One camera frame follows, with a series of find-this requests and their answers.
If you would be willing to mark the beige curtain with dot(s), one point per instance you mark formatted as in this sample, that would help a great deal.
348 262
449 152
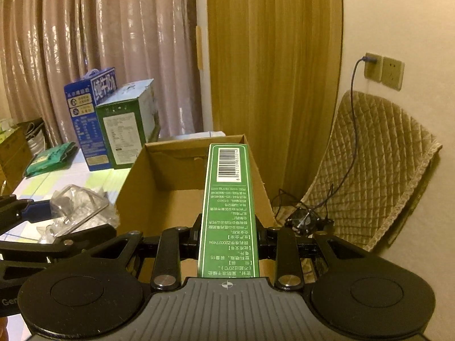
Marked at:
47 44

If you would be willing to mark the brown cardboard boxes stack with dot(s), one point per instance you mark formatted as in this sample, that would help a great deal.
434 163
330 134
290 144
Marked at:
19 144

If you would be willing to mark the green milk carton box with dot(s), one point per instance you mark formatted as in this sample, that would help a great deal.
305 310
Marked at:
129 119

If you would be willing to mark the green white medicine box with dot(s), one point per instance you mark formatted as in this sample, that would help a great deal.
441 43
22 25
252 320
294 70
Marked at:
228 241

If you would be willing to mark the wooden door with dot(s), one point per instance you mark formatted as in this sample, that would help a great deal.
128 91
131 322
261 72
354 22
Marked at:
274 75

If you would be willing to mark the quilted chair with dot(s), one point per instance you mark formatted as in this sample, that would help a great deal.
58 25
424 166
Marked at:
376 167

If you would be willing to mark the blue milk carton box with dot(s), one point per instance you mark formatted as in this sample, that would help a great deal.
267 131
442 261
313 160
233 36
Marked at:
82 97

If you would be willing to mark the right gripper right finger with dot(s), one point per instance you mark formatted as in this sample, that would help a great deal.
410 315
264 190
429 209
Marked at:
279 245

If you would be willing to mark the large brown cardboard box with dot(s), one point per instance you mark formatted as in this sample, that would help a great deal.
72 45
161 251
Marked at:
175 171

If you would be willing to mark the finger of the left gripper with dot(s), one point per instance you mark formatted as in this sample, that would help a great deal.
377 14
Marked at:
64 247
14 212

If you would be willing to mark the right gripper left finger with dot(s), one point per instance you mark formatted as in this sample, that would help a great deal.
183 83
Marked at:
178 226

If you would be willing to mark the green wet wipes pack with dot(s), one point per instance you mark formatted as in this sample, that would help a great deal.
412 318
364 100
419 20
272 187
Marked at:
56 158

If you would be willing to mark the wall socket with plug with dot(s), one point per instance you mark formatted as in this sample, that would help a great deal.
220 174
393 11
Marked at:
373 67

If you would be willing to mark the clear plastic hook package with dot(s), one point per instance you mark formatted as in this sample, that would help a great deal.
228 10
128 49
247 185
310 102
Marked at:
77 208

